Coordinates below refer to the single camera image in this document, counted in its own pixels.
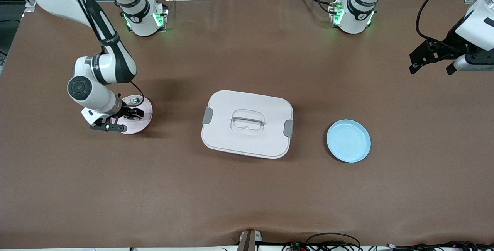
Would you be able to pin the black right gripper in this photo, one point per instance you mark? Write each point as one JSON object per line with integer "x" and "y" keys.
{"x": 126, "y": 111}

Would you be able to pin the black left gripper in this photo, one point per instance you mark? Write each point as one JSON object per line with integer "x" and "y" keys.
{"x": 451, "y": 41}

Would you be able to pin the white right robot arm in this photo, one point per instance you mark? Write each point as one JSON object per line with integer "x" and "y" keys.
{"x": 115, "y": 61}

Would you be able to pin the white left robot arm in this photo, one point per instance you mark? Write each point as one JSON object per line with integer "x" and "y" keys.
{"x": 353, "y": 21}

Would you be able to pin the grey box latch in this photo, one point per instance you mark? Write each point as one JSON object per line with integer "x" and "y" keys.
{"x": 207, "y": 116}
{"x": 288, "y": 128}

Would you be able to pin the white lidded storage box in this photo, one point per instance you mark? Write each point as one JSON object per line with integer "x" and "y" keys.
{"x": 247, "y": 143}

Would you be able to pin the pink round plate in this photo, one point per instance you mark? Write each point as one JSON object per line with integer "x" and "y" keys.
{"x": 141, "y": 125}

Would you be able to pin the light blue round plate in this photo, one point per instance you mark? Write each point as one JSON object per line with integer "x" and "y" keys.
{"x": 348, "y": 143}

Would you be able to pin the brown camera stand pole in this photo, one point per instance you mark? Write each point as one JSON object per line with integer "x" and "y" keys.
{"x": 247, "y": 243}

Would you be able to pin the silver table edge bracket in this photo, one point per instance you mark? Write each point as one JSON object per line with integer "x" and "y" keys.
{"x": 258, "y": 236}

